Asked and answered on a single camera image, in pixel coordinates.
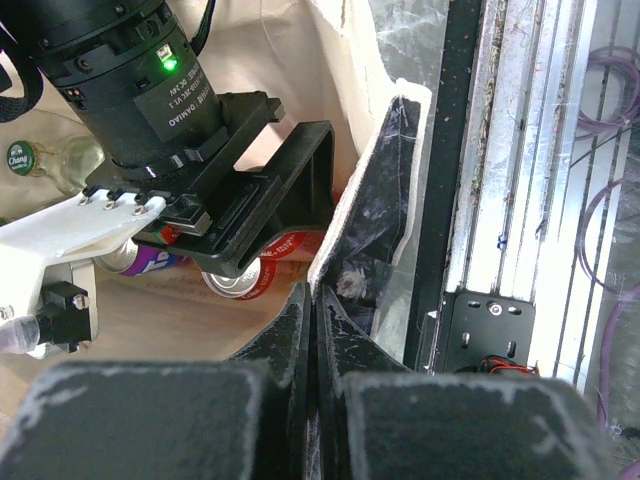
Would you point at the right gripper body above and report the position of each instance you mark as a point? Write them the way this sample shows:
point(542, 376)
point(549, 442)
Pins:
point(223, 218)

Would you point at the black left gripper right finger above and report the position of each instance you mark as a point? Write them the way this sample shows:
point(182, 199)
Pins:
point(379, 420)

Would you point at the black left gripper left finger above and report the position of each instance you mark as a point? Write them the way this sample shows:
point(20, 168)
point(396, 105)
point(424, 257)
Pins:
point(241, 418)

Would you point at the red soda can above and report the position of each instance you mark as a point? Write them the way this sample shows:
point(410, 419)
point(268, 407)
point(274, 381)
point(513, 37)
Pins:
point(283, 263)

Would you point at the purple soda can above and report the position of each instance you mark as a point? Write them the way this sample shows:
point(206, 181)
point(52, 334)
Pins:
point(131, 260)

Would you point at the clear bottle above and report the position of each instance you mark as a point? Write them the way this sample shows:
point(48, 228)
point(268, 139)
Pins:
point(67, 162)

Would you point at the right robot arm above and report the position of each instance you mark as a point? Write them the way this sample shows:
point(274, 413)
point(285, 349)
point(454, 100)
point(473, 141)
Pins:
point(133, 77)

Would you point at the aluminium mounting rail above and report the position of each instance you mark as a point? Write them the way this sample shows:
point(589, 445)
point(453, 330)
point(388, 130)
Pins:
point(497, 266)

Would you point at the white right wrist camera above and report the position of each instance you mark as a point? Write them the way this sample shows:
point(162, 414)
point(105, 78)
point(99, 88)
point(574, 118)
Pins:
point(58, 244)

